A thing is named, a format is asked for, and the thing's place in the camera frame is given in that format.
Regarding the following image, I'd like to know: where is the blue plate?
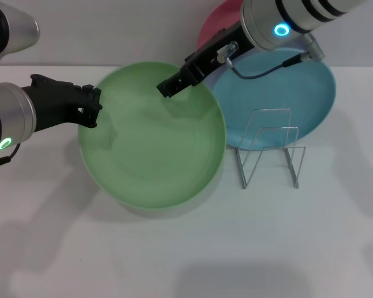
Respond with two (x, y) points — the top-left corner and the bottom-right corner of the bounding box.
(211, 48), (337, 152)

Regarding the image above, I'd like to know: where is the red plate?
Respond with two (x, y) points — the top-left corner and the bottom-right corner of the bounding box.
(197, 0), (246, 49)

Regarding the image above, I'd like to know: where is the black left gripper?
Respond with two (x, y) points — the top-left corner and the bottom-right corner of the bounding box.
(21, 73), (103, 133)

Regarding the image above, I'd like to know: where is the green plate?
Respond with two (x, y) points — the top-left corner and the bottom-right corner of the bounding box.
(78, 61), (227, 210)

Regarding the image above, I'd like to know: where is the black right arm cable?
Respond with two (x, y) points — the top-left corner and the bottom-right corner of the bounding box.
(217, 32), (326, 80)

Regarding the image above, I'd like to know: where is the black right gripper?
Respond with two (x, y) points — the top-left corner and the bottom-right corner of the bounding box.
(156, 23), (256, 99)

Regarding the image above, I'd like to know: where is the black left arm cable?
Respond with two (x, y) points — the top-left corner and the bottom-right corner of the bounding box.
(0, 142), (21, 170)

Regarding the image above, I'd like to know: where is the silver wire plate rack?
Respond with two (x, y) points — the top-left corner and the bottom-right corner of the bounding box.
(235, 107), (306, 189)

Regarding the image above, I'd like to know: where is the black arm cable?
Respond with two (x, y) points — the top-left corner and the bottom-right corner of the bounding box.
(0, 142), (21, 170)
(217, 32), (326, 80)

